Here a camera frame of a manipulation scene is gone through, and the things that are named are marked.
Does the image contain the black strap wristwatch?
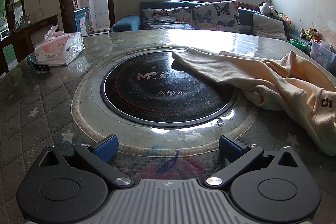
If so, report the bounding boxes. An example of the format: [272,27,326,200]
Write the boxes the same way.
[27,55,52,73]

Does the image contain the pink white tissue pack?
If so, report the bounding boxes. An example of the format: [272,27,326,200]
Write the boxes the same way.
[34,23,85,66]

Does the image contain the green pink plush toy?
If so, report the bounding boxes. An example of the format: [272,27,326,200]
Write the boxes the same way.
[277,13,292,25]

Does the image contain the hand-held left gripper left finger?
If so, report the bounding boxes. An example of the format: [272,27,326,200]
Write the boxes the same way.
[38,135,133,187]

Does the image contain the dark wooden counter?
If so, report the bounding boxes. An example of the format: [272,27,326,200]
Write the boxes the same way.
[0,15,59,75]

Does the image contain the pile of small stuffed toys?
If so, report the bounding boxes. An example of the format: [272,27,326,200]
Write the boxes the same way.
[300,28,319,42]

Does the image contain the blue white small cabinet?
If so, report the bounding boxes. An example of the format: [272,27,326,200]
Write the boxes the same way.
[74,7,88,36]

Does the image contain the clear plastic storage box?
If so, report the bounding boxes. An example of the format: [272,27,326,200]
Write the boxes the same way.
[309,40,336,71]

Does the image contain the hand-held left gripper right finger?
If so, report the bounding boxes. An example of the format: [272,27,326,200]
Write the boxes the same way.
[205,135,301,187]

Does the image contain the blue sofa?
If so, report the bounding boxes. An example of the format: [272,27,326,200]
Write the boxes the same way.
[109,0,336,56]

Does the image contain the cream pants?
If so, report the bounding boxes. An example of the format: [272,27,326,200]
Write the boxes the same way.
[172,47,336,156]

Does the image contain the round black induction cooktop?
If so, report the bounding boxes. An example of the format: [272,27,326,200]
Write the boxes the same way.
[100,51,240,126]

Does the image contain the butterfly print cushion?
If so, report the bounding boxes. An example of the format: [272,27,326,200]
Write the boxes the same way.
[193,0,241,34]
[141,7,195,30]

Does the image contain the panda plush toy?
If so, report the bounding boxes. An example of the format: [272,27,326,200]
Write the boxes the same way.
[259,2,278,17]

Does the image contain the green plastic basin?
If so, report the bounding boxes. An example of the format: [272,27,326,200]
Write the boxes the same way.
[289,39,306,50]

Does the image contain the grey cushion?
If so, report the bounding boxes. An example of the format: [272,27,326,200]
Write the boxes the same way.
[252,12,289,42]

